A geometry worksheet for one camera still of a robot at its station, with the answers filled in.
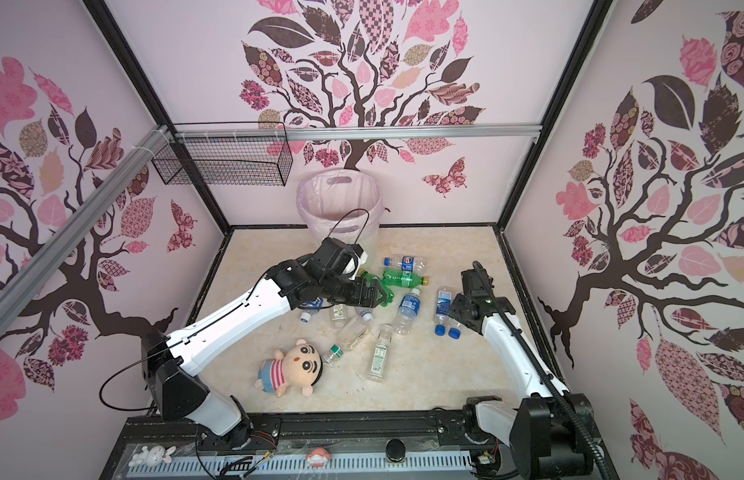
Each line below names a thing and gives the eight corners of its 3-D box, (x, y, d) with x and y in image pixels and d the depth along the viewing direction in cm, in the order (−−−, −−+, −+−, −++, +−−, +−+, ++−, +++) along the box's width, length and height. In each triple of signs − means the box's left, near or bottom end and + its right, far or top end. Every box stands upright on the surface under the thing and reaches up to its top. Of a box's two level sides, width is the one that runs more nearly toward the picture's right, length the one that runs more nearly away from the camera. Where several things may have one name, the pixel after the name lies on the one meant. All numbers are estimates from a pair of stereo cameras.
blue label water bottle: (389, 328, 94) (389, 321, 89) (409, 292, 102) (410, 284, 98) (406, 337, 92) (407, 329, 88) (424, 299, 100) (426, 291, 96)
